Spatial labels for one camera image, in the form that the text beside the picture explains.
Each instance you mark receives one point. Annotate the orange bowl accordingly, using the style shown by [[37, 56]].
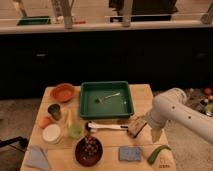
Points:
[[63, 92]]

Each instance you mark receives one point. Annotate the dark maroon bowl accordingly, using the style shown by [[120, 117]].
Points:
[[88, 151]]

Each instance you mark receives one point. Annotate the green cucumber toy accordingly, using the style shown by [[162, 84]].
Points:
[[153, 156]]

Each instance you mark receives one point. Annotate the green tray on counter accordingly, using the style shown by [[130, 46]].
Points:
[[40, 20]]

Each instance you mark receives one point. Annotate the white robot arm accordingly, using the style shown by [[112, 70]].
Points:
[[170, 105]]

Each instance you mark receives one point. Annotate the orange carrot toy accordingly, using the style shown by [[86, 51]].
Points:
[[44, 122]]

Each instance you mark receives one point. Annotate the blue sponge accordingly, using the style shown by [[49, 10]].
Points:
[[129, 153]]

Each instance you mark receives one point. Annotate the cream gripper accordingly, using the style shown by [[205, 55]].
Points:
[[156, 134]]

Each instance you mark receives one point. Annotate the silver fork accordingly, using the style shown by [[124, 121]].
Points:
[[101, 99]]

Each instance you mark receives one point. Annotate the green plastic tray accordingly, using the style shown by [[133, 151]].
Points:
[[115, 107]]

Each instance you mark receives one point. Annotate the dark metal cup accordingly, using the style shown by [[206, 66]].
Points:
[[55, 111]]

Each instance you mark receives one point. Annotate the yellow banana toy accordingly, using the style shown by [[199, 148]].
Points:
[[69, 118]]

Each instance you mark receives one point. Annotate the blue folded cloth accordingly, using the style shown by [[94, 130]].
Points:
[[37, 158]]

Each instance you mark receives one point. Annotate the bottles on floor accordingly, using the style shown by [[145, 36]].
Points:
[[202, 100]]

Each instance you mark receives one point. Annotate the green plastic cup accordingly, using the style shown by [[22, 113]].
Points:
[[75, 130]]

